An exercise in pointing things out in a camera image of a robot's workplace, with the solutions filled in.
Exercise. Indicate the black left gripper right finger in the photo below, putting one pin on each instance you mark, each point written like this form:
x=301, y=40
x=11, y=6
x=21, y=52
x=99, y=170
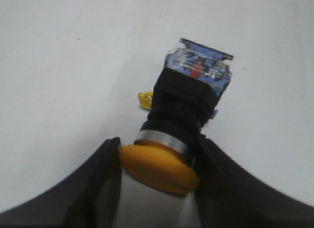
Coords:
x=230, y=197

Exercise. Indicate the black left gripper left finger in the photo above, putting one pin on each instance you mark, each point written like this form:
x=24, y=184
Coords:
x=87, y=198

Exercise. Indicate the yellow push button switch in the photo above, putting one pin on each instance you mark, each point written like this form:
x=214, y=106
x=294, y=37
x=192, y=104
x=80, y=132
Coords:
x=184, y=99

